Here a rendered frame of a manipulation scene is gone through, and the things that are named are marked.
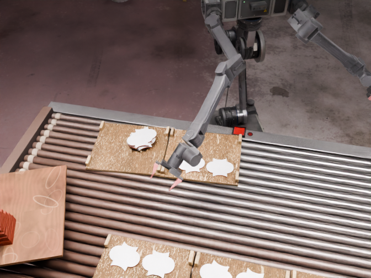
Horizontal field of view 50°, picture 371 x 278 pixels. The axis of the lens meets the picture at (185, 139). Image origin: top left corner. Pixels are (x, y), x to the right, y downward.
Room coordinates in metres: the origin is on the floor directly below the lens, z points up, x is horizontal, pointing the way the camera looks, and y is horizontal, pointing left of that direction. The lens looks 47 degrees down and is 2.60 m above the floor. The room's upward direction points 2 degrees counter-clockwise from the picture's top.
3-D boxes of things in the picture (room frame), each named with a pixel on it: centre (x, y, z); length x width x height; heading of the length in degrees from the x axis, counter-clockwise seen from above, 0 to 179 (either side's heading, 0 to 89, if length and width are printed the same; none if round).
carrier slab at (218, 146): (1.42, -0.09, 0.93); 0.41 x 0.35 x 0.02; 80
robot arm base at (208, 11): (1.98, -0.18, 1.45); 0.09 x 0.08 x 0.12; 99
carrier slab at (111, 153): (1.49, 0.32, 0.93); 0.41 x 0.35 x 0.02; 81
